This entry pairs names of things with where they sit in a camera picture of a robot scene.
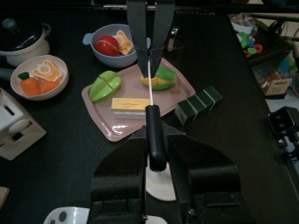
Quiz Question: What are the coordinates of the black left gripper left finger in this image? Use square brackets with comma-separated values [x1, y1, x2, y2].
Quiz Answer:
[88, 125, 149, 224]

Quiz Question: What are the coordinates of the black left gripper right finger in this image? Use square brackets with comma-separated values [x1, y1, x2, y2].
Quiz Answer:
[161, 122, 255, 224]

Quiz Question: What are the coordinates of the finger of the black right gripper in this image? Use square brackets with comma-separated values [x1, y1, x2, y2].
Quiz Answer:
[150, 0, 177, 78]
[126, 0, 151, 79]

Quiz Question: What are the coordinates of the black-handled toy knife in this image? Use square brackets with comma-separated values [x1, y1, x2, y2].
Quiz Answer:
[145, 48, 170, 172]

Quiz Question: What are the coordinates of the orange-edged bread slice toy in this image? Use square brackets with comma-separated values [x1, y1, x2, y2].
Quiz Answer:
[114, 30, 137, 56]

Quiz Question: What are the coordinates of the red tomato toy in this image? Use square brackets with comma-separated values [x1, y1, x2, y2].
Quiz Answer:
[94, 35, 122, 58]

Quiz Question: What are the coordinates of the white flat plate toy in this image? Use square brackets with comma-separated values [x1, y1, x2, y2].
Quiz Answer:
[145, 157, 178, 202]

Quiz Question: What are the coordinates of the white black-spotted toy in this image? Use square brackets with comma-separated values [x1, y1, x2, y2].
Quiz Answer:
[42, 206, 170, 224]

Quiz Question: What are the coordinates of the yellow corn toy green husk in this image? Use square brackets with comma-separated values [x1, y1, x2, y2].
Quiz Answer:
[141, 66, 178, 92]

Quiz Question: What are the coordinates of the crumpled plastic bag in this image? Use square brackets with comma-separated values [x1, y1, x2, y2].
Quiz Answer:
[229, 12, 259, 37]

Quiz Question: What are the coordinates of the pink rectangular tray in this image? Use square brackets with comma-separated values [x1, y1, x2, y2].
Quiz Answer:
[80, 57, 197, 143]

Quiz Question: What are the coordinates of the green leafy vegetable toy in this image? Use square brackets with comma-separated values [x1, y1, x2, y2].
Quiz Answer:
[88, 70, 123, 104]

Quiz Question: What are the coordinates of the yellow and white block toy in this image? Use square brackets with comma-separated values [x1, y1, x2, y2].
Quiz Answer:
[111, 97, 154, 120]

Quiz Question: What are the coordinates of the dark green sliced block toy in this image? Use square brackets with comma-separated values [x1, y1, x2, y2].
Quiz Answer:
[173, 85, 225, 126]

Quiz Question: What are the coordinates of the toast with egg toy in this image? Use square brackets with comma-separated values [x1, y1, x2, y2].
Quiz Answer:
[32, 59, 64, 82]

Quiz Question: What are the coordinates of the beige round bowl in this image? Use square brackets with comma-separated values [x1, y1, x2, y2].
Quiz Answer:
[10, 54, 71, 102]

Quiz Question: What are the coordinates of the black bin of coloured toys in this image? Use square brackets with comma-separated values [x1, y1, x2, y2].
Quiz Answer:
[229, 12, 298, 67]

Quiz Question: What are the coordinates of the cream toy pot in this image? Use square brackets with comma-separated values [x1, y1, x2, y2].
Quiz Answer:
[0, 22, 52, 67]

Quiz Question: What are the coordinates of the black pot lid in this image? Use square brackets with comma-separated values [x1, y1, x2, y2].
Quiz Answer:
[0, 17, 44, 53]

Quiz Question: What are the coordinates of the orange carrot piece toy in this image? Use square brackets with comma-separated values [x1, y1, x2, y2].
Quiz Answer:
[40, 80, 62, 95]

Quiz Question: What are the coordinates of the cardboard box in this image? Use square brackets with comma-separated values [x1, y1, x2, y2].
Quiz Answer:
[261, 72, 294, 97]

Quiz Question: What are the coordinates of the blue-grey bowl with handles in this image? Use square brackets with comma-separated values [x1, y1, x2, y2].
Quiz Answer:
[82, 23, 153, 69]

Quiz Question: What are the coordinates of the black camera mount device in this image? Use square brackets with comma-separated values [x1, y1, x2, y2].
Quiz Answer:
[267, 106, 299, 160]

